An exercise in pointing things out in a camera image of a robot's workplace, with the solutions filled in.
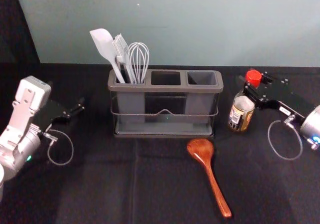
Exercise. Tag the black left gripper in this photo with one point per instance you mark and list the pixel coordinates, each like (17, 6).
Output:
(50, 114)

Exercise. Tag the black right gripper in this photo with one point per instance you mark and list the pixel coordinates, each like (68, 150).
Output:
(290, 99)

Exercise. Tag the glass jar with red lid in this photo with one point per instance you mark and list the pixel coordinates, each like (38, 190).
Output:
(242, 114)

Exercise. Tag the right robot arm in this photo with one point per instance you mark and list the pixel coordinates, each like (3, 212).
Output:
(311, 124)

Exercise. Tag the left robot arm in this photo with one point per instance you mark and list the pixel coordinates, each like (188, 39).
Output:
(22, 114)

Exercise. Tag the grey three-slot utensil holder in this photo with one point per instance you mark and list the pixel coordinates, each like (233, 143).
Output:
(130, 104)

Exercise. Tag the pale grey silicone spatula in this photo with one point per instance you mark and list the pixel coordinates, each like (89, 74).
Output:
(103, 42)

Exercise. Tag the pale grey basting brush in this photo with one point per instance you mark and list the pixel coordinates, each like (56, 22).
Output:
(120, 49)

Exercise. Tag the pale grey whisk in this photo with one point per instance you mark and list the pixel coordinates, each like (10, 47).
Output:
(139, 59)

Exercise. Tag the brown wooden spoon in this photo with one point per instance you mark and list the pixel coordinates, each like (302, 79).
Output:
(201, 149)

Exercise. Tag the black table cloth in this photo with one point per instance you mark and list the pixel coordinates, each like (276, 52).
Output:
(150, 184)

